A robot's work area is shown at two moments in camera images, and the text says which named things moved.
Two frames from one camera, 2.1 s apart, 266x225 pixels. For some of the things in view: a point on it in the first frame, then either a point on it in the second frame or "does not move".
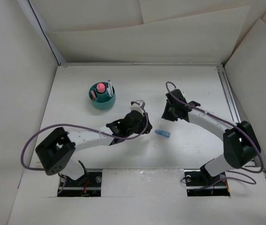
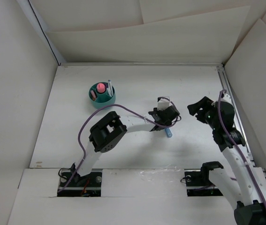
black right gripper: [166, 115] -> [205, 103]
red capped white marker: [109, 92] does not move
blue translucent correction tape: [165, 134] -> [168, 132]
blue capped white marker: [110, 87] does not move
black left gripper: [143, 123] -> [157, 111]
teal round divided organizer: [102, 96] does not move
